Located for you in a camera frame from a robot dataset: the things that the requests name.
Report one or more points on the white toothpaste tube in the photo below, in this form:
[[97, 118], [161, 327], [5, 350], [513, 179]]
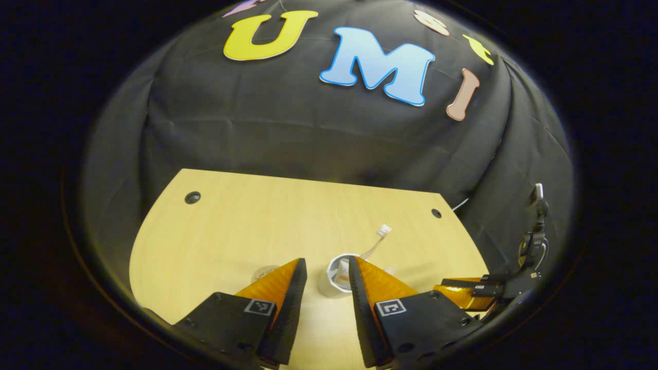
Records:
[[341, 276]]

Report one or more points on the beige toothbrush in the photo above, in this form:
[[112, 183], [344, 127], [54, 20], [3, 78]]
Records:
[[381, 232]]

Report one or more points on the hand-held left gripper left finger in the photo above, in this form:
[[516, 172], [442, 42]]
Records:
[[290, 313]]

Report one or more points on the round cork coaster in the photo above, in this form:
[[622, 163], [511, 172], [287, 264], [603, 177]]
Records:
[[266, 270]]

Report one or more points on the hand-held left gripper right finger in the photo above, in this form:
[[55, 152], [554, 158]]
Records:
[[362, 313]]

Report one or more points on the light wooden desktop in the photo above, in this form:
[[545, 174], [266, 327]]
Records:
[[231, 231]]

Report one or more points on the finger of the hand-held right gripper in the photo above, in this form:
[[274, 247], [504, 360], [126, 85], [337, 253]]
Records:
[[478, 280], [470, 299]]

